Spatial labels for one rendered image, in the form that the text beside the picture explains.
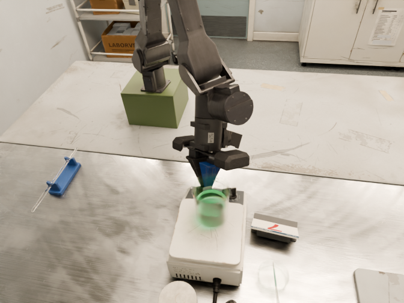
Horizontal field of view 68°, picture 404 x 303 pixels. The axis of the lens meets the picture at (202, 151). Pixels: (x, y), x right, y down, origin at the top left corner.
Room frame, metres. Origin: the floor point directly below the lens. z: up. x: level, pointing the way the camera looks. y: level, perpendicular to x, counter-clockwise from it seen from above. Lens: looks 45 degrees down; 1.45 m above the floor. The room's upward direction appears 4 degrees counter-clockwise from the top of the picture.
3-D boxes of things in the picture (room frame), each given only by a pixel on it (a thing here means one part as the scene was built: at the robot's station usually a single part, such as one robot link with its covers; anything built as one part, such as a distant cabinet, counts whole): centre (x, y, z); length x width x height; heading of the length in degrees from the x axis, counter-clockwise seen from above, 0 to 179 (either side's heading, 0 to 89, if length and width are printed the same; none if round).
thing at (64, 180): (0.49, 0.34, 0.92); 0.10 x 0.03 x 0.04; 166
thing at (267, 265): (0.22, -0.11, 0.91); 0.06 x 0.06 x 0.02
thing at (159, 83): (0.72, 0.12, 1.04); 0.07 x 0.07 x 0.06; 68
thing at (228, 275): (0.30, -0.01, 0.94); 0.22 x 0.13 x 0.08; 169
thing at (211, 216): (0.30, -0.01, 1.03); 0.07 x 0.06 x 0.08; 52
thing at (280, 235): (0.31, -0.14, 0.92); 0.09 x 0.06 x 0.04; 71
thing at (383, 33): (2.34, -1.57, 0.40); 0.24 x 0.01 x 0.30; 76
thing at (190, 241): (0.28, 0.00, 0.98); 0.12 x 0.12 x 0.01; 79
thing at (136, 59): (0.72, 0.11, 1.10); 0.09 x 0.07 x 0.06; 120
